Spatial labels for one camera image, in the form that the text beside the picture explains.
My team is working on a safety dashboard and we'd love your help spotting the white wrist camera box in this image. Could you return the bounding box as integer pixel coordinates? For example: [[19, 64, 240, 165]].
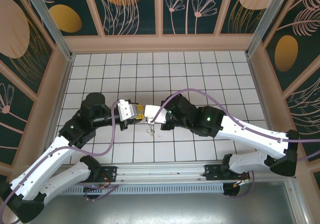
[[144, 104, 167, 125], [116, 99, 137, 122]]

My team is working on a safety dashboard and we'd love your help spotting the steel keyring bunch with plates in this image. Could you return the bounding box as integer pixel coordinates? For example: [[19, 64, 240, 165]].
[[145, 122, 156, 137]]

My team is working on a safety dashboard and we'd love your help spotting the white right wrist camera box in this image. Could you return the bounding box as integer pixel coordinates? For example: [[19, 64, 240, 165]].
[[144, 104, 167, 125]]

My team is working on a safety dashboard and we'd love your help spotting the grey metal sheet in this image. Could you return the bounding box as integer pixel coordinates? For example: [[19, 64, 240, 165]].
[[14, 181, 309, 224]]

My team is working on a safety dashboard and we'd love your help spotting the grey slotted cable duct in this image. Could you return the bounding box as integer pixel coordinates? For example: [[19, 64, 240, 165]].
[[34, 183, 225, 196]]

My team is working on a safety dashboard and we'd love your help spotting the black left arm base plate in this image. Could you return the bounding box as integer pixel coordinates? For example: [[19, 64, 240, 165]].
[[71, 165, 119, 183]]

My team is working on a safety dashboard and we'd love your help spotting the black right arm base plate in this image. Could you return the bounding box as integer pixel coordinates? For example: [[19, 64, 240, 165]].
[[204, 163, 251, 183]]

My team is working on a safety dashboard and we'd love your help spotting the aluminium corner post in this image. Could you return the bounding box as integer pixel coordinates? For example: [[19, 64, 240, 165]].
[[19, 0, 76, 61], [244, 0, 289, 57]]

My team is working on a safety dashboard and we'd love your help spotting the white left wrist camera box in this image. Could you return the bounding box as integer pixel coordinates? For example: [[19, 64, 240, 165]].
[[116, 99, 137, 122]]

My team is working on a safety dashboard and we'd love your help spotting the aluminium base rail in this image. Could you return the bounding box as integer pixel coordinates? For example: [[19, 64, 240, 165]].
[[23, 161, 300, 185]]

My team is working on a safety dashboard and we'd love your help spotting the black cable port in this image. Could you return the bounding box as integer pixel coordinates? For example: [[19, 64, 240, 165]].
[[83, 187, 101, 201]]

